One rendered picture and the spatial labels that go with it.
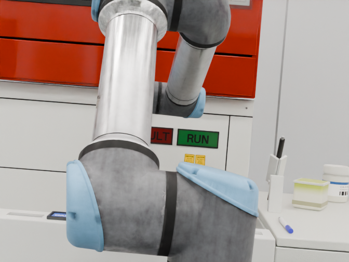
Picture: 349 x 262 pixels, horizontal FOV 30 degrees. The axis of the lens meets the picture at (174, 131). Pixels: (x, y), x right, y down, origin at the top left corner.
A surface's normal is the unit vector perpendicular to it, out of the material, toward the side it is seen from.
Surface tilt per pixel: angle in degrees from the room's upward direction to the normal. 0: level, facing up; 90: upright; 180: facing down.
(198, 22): 136
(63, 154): 90
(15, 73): 90
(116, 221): 96
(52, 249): 90
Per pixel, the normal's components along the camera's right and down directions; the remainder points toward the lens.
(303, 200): -0.44, 0.01
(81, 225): 0.00, 0.37
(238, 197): 0.47, 0.04
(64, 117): -0.01, 0.05
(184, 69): -0.49, 0.77
